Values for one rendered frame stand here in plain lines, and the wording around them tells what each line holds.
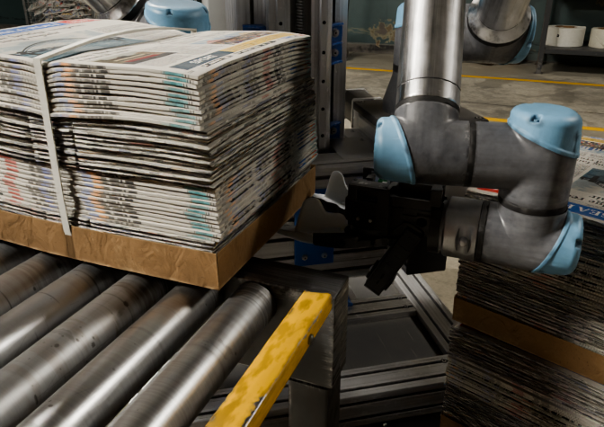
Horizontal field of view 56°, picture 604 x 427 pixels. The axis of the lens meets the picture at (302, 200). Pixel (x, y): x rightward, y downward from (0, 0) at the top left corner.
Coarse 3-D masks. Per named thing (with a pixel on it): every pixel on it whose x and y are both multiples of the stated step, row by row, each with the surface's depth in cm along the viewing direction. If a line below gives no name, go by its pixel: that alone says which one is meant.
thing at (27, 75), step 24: (96, 48) 63; (120, 48) 63; (24, 72) 56; (48, 72) 55; (48, 96) 57; (72, 120) 57; (72, 144) 58; (48, 168) 61; (72, 168) 59; (48, 192) 62; (72, 192) 61; (48, 216) 63; (72, 216) 62
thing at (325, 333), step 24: (264, 264) 64; (288, 264) 64; (288, 288) 60; (312, 288) 60; (336, 288) 60; (288, 312) 61; (336, 312) 59; (264, 336) 63; (336, 336) 61; (240, 360) 66; (312, 360) 62; (336, 360) 62
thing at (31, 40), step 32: (0, 32) 69; (32, 32) 70; (64, 32) 71; (96, 32) 72; (0, 64) 57; (0, 96) 59; (0, 128) 61; (0, 160) 64; (32, 160) 61; (0, 192) 65; (32, 192) 63
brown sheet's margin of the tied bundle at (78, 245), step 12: (48, 228) 64; (60, 228) 63; (72, 228) 62; (84, 228) 61; (60, 240) 64; (72, 240) 63; (84, 240) 62; (60, 252) 64; (72, 252) 64; (84, 252) 63
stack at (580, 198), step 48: (480, 192) 78; (576, 192) 77; (480, 288) 83; (528, 288) 77; (576, 288) 73; (480, 336) 85; (576, 336) 74; (480, 384) 87; (528, 384) 82; (576, 384) 76
